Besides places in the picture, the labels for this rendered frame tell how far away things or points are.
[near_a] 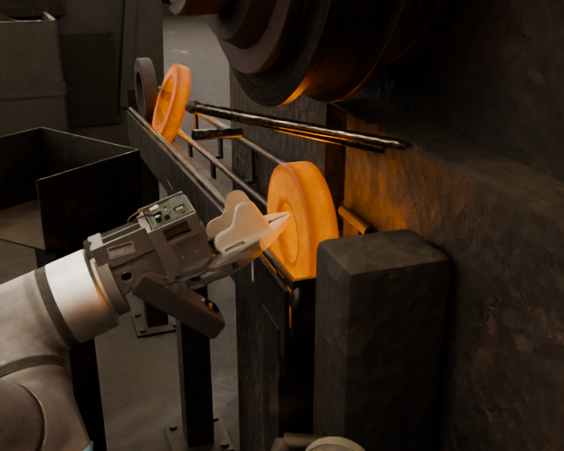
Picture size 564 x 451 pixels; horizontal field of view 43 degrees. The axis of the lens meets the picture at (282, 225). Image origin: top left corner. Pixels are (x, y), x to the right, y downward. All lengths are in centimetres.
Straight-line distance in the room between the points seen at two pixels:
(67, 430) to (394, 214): 37
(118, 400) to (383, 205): 121
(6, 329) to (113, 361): 125
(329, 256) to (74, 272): 27
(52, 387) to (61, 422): 4
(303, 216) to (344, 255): 15
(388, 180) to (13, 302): 39
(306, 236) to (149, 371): 123
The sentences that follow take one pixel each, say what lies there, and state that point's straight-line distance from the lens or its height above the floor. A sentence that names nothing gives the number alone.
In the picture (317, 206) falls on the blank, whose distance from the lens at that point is 73.
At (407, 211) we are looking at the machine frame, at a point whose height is 80.
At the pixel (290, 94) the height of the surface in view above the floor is 91.
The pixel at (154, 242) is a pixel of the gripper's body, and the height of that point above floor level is 76.
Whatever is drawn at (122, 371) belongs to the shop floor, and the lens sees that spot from 193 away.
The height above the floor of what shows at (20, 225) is 60.
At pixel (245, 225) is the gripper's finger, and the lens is 76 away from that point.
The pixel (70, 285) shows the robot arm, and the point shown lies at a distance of 73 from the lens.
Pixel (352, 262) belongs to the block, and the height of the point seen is 80.
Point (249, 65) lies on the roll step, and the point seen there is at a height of 93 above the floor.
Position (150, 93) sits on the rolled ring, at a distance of 179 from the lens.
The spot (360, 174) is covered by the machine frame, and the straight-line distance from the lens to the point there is 78.
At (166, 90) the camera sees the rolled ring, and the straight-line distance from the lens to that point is 174.
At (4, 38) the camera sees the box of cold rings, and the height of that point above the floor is 68.
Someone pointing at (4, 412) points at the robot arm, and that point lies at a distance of 62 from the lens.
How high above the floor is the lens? 105
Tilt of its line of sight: 22 degrees down
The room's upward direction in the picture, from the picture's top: straight up
